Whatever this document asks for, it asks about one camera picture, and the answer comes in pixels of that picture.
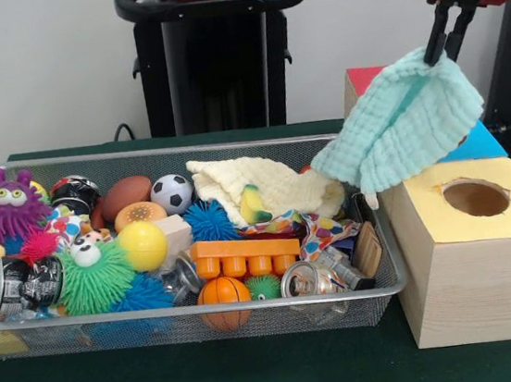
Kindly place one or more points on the small orange basketball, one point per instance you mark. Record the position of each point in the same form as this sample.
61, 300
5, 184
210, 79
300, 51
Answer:
224, 295

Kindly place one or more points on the yellow ball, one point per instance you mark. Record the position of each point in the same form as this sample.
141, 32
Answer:
143, 247

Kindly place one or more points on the light teal cloth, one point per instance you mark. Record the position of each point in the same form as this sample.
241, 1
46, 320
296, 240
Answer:
406, 126

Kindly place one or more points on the green spiky ball with eyes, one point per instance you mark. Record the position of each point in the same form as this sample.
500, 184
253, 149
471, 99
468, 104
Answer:
94, 278

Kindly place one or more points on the wooden box with three holes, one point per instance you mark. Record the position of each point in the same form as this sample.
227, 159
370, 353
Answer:
469, 258

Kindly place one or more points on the small soccer ball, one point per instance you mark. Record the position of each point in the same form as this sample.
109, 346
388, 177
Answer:
172, 194

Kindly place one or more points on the shallow clear bin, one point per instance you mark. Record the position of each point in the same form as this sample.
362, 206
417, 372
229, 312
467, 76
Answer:
373, 232

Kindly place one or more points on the cream yellow cloth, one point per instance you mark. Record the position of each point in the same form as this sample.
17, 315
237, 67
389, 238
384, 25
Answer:
278, 183

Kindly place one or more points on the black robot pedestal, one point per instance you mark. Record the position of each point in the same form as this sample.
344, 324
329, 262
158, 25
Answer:
213, 75

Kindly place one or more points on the orange building block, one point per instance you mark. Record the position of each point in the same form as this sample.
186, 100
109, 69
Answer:
242, 250

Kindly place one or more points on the colourful patterned cloth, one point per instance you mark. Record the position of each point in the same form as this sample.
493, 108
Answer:
321, 232

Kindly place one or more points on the crushed silver can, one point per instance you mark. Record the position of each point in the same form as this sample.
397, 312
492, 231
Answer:
311, 279

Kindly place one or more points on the purple spiky monster toy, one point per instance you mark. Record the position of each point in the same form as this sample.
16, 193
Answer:
4, 208

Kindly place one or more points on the small brown football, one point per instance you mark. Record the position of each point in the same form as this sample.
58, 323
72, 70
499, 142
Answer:
126, 196

